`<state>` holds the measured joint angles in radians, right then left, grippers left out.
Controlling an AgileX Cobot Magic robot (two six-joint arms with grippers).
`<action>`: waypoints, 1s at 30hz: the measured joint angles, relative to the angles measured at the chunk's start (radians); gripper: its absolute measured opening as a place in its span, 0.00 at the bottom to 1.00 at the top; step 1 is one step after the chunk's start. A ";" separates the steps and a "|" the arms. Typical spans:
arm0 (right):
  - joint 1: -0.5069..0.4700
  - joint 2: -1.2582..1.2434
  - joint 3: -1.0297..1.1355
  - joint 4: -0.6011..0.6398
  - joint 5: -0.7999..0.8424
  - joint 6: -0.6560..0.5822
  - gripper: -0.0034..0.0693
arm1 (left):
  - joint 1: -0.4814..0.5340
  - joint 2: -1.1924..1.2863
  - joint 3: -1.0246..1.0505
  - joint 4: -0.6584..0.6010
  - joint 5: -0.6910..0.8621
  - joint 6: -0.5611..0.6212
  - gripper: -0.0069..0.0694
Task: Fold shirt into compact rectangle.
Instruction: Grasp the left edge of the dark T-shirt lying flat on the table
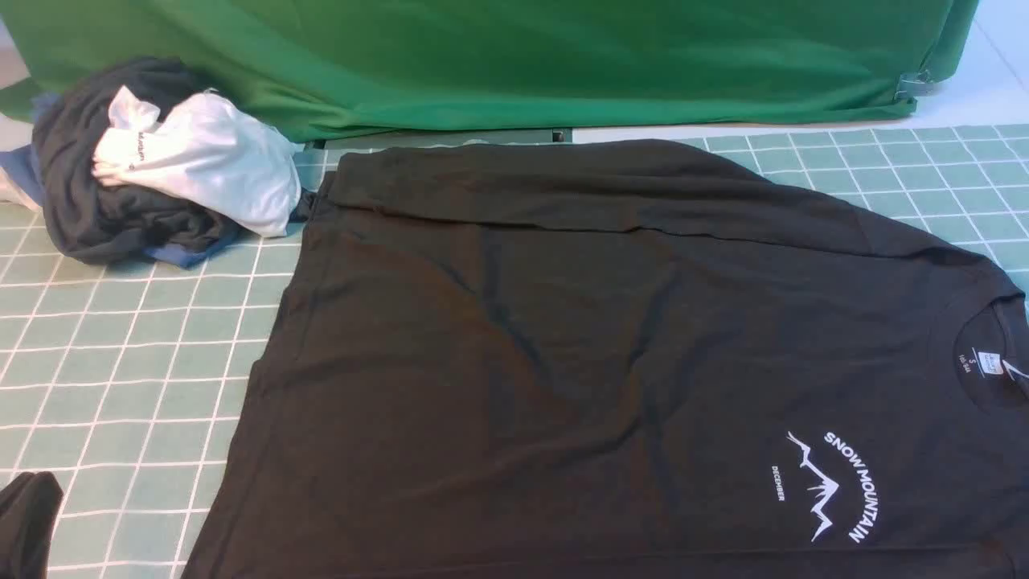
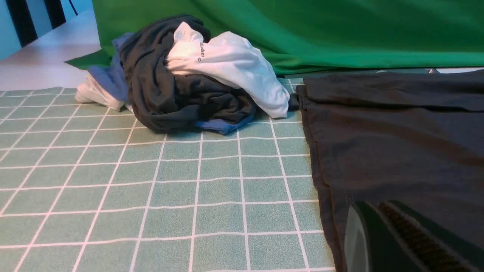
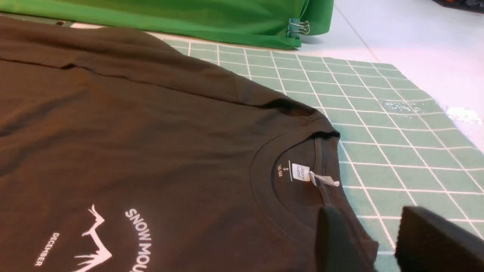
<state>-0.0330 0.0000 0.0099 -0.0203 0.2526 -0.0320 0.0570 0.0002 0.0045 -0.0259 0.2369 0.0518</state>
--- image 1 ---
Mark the dark crumpled shirt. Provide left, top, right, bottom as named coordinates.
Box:
left=32, top=56, right=241, bottom=265

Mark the dark gray long-sleeved shirt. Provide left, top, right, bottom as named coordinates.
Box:
left=182, top=140, right=1028, bottom=578

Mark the green backdrop cloth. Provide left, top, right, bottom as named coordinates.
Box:
left=2, top=1, right=978, bottom=142

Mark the green checkered table mat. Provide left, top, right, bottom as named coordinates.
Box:
left=1, top=122, right=1028, bottom=578

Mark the blue crumpled garment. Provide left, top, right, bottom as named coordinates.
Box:
left=2, top=81, right=241, bottom=269

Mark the white crumpled shirt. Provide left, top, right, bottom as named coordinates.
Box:
left=92, top=87, right=301, bottom=238

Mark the metal binder clip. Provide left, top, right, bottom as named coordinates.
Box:
left=896, top=69, right=937, bottom=101

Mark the white garment at edge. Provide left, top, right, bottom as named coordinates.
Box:
left=1, top=114, right=42, bottom=213

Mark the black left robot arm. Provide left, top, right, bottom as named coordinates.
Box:
left=1, top=470, right=64, bottom=578

